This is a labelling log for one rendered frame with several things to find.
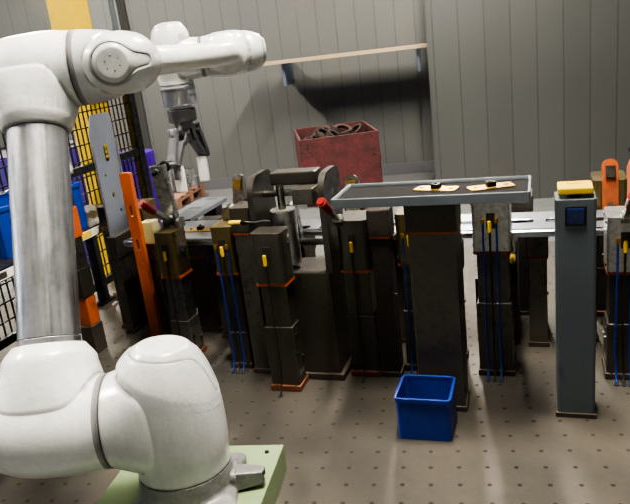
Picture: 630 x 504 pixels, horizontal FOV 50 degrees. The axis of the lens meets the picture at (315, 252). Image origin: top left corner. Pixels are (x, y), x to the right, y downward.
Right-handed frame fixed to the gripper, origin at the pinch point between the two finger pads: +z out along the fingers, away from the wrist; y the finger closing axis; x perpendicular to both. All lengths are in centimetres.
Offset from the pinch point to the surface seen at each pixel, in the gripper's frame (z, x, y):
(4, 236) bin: 4.6, 37.0, -32.2
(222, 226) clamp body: 6.5, -18.0, -22.3
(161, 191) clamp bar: -1.4, 0.2, -16.5
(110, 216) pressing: 7.9, 26.7, -2.6
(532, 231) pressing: 14, -88, -9
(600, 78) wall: 19, -133, 431
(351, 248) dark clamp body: 12, -50, -25
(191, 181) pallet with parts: 92, 269, 480
